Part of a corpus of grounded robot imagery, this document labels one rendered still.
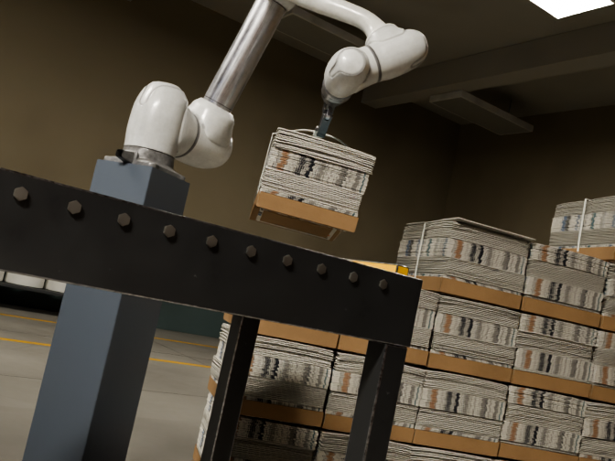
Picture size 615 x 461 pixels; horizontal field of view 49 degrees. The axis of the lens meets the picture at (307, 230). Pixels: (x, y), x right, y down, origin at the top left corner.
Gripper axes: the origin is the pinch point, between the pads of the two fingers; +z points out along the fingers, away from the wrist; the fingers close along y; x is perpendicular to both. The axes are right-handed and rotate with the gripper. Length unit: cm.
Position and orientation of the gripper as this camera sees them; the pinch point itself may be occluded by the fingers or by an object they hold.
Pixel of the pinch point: (323, 112)
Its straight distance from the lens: 214.0
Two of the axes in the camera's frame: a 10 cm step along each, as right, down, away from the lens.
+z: -1.6, 1.5, 9.8
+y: -2.2, 9.6, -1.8
